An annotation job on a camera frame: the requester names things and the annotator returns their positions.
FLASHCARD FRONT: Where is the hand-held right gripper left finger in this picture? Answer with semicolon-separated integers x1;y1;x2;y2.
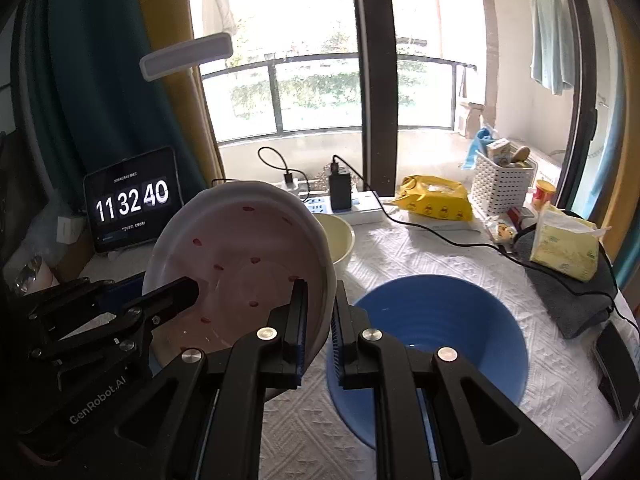
85;280;309;480

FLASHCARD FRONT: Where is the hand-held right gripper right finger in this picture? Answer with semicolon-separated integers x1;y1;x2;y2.
329;280;582;480

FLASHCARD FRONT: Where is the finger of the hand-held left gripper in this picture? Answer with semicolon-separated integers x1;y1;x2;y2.
114;277;202;334
20;277;147;322

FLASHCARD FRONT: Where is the pale yellow bowl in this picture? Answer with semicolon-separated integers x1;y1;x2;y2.
312;212;356;268

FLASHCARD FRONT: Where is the white bowl with pink dots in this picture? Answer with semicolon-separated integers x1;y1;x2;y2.
142;181;338;401

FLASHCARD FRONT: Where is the dark blue bowl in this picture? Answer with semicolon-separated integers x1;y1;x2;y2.
326;274;529;451

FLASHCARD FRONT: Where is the small white box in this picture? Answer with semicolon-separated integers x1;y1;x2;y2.
56;216;83;246

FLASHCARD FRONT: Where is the black tablet clock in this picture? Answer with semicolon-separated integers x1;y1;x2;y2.
84;146;182;253

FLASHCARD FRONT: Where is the white power strip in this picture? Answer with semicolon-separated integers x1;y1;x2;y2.
300;192;386;225

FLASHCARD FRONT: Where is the black power adapter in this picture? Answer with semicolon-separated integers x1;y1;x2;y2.
328;172;353;211

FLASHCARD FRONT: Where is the yellow wipes pack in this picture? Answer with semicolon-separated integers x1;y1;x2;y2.
392;175;473;222

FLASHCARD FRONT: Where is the yellow snack packet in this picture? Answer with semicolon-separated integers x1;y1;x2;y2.
487;215;518;244

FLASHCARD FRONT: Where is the teal curtain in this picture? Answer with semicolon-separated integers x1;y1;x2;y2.
25;0;211;221

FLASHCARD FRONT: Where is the small red box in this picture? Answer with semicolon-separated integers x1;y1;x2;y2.
507;206;536;231

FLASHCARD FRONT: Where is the white plastic basket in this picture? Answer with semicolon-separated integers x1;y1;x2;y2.
471;150;533;218

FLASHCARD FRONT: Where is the balcony railing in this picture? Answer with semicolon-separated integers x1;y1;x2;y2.
200;52;476;143

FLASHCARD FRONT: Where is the blue bag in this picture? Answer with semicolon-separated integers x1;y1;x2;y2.
462;127;495;171

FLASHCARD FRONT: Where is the grey cloth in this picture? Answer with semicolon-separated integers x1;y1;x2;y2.
515;230;621;338

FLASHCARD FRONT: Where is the white desk lamp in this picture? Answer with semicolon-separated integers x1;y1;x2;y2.
139;33;234;82

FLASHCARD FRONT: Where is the small carton box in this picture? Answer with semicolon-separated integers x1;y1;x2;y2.
486;139;512;166

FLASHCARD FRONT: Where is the pale yellow tissue pack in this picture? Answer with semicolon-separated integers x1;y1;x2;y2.
530;205;611;281

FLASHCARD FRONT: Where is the red and yellow cup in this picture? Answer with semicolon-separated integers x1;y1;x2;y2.
531;179;557;211

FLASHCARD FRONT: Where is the cardboard box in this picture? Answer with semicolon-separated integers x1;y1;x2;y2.
457;102;484;138

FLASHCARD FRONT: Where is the white outdoor air conditioner unit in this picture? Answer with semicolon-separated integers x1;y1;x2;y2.
515;140;567;181

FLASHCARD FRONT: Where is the black phone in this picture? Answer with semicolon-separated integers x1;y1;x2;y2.
595;320;640;421

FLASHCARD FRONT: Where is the yellow curtain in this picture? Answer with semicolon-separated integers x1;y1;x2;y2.
132;0;226;181
607;5;635;261

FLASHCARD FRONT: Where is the hanging blue towel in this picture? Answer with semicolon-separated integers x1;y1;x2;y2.
530;0;576;96

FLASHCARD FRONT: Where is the black power bank cable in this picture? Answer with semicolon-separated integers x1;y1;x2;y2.
329;155;640;333

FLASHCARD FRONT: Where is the black charger cable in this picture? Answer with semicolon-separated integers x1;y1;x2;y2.
257;146;312;196

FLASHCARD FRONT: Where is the dark sliding door frame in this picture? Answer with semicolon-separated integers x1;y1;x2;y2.
557;0;599;211
350;0;401;196

